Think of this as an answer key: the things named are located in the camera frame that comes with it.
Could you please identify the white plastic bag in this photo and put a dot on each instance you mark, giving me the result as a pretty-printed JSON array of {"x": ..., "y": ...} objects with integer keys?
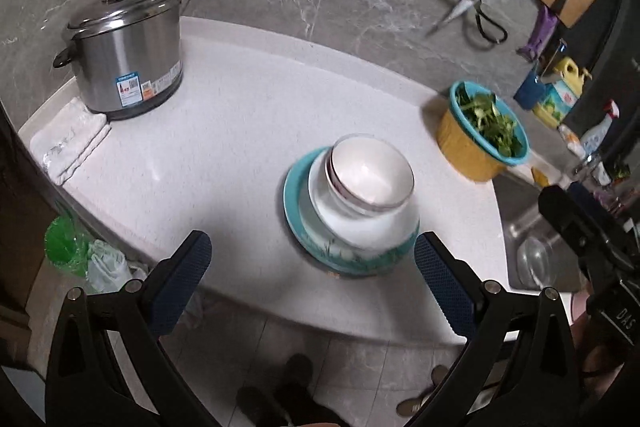
[{"x": 107, "y": 264}]

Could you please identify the yellow sponge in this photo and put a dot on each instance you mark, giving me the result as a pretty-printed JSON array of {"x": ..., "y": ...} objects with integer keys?
[{"x": 540, "y": 177}]

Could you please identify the yellow white packet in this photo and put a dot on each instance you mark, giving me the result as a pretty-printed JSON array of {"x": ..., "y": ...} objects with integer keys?
[{"x": 570, "y": 139}]

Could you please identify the white spray bottle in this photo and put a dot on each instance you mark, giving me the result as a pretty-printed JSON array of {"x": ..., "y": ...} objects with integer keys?
[{"x": 597, "y": 137}]

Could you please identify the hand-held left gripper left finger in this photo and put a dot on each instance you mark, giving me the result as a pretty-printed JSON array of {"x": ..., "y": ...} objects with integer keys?
[{"x": 175, "y": 287}]

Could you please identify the black wall hook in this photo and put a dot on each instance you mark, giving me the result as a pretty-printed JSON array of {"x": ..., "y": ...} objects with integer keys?
[{"x": 561, "y": 2}]

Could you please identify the purple peeler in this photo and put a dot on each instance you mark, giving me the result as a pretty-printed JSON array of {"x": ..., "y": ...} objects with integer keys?
[{"x": 542, "y": 32}]

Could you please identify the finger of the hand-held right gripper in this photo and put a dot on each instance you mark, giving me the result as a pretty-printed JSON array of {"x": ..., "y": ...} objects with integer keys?
[
  {"x": 592, "y": 204},
  {"x": 565, "y": 212}
]

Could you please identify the large white bowl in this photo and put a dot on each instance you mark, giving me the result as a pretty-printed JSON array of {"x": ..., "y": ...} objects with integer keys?
[{"x": 360, "y": 227}]

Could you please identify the stainless steel sink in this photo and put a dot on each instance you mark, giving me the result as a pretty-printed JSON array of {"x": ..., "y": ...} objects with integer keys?
[{"x": 515, "y": 217}]

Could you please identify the teal plastic colander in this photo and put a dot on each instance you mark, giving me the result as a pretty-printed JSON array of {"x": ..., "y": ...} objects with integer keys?
[{"x": 454, "y": 107}]

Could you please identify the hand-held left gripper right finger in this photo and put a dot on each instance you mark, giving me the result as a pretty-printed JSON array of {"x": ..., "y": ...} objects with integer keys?
[{"x": 445, "y": 287}]

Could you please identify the blue utensil holder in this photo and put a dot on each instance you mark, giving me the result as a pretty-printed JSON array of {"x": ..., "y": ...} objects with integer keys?
[{"x": 530, "y": 92}]

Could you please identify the green leafy vegetables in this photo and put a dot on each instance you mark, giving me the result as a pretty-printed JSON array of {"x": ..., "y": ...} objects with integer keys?
[{"x": 492, "y": 122}]

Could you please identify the teal floral rim plate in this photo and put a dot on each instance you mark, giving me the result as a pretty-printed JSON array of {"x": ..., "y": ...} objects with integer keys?
[
  {"x": 350, "y": 268},
  {"x": 295, "y": 197}
]

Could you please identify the chrome faucet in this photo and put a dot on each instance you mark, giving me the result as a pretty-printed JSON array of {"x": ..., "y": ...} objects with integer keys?
[{"x": 587, "y": 162}]

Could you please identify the small white bowl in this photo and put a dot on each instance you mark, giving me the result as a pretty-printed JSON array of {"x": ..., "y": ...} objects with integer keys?
[{"x": 370, "y": 172}]

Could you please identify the person's right hand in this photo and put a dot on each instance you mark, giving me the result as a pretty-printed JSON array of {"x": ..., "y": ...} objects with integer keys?
[{"x": 582, "y": 342}]

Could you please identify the stainless steel rice cooker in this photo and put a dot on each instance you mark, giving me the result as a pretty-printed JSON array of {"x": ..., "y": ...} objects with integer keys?
[{"x": 125, "y": 57}]

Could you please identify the dark shoe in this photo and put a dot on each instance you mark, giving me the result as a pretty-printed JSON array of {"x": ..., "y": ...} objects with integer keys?
[{"x": 296, "y": 374}]

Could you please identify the yellow plastic basin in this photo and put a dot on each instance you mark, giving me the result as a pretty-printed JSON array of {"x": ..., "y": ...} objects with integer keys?
[{"x": 465, "y": 152}]

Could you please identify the beige slipper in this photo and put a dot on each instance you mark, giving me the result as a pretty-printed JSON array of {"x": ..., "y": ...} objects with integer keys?
[
  {"x": 411, "y": 406},
  {"x": 439, "y": 374}
]

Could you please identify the yellow detergent bottle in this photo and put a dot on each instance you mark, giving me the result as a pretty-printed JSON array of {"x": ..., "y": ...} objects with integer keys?
[{"x": 555, "y": 102}]

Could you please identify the folded white towel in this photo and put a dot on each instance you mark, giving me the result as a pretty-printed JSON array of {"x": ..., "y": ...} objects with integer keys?
[{"x": 70, "y": 142}]

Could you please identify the clear glass bowl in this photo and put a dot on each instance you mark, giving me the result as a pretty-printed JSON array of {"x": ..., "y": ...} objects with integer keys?
[{"x": 535, "y": 259}]

